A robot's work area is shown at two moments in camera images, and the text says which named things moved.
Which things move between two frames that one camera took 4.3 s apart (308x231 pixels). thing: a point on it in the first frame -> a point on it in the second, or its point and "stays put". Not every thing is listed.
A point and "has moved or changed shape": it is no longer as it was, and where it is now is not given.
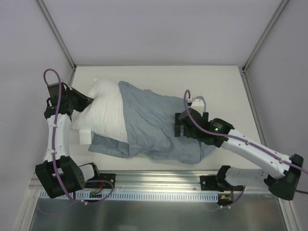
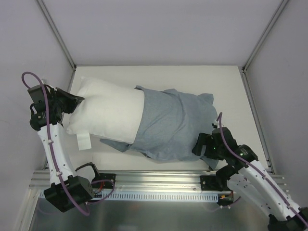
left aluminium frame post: x=59 y=38 stays put
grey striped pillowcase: x=149 y=120 has moved or changed shape
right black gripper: x=179 y=124 -> x=202 y=145
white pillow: x=104 y=115 has moved or changed shape
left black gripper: x=74 y=99 -> x=65 y=100
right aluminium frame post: x=243 y=69 stays put
